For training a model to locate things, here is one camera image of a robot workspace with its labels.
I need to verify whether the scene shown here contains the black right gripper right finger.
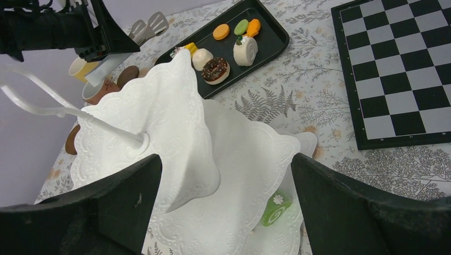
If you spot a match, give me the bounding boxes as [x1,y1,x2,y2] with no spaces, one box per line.
[291,153,450,254]

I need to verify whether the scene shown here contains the silver serving tongs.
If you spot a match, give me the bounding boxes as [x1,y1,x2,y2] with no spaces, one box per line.
[85,11,169,87]

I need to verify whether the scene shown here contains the white three-tier dessert stand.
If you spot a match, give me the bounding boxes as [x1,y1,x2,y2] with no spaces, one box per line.
[1,50,316,254]

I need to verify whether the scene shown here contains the yellow cup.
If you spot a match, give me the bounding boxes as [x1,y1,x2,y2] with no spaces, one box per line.
[69,57,99,83]

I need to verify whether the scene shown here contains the black and grey chessboard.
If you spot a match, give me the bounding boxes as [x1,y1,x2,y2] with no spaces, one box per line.
[331,1,450,150]

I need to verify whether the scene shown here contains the dark brown saucer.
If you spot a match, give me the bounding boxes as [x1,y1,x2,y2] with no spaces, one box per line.
[116,65,140,89]

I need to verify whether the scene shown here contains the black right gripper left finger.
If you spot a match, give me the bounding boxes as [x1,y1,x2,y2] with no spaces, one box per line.
[1,154,162,254]

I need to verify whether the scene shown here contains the cream round mousse cake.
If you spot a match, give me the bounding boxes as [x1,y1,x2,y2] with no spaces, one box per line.
[191,48,214,71]

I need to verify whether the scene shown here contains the orange macaron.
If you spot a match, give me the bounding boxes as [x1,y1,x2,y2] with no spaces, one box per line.
[212,23,230,40]

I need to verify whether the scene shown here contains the yellow striped cake slice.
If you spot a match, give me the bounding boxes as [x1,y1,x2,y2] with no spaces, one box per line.
[170,42,198,58]

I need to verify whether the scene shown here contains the green matcha roll cake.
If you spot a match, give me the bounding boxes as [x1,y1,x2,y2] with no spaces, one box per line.
[260,190,292,227]

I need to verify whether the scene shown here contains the chocolate sprinkle donut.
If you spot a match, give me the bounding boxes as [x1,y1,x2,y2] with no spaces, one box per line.
[201,57,230,85]

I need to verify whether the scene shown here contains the large brown saucer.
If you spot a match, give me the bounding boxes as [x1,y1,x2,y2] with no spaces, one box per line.
[65,124,80,155]

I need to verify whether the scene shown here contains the white swiss roll cake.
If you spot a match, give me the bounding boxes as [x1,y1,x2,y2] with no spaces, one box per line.
[233,36,258,66]

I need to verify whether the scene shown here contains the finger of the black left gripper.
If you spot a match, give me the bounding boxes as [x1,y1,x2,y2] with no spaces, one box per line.
[76,1,140,62]

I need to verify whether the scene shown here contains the black serving tray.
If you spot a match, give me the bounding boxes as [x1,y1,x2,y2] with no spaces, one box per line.
[156,0,289,99]

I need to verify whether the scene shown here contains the orange fish pastry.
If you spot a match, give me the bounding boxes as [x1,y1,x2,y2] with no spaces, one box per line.
[245,19,261,37]

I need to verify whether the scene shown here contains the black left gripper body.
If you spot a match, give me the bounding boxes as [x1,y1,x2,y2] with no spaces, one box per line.
[1,1,88,62]

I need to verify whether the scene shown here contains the green macaron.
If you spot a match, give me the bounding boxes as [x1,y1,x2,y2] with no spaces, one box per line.
[233,19,249,36]

